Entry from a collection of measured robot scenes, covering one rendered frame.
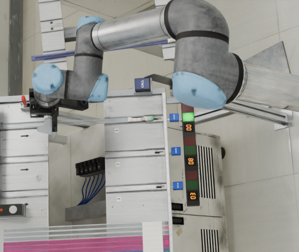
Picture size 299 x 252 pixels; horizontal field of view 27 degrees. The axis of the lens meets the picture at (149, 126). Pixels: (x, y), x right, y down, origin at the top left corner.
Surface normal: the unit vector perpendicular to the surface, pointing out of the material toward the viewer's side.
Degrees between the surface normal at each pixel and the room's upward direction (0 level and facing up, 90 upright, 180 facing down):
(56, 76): 54
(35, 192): 44
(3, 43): 90
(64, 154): 0
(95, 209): 0
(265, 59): 0
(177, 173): 90
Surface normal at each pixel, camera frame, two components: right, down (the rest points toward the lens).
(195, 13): -0.29, -0.51
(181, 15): -0.72, -0.31
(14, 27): 0.69, -0.22
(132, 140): -0.04, -0.25
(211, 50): 0.27, -0.11
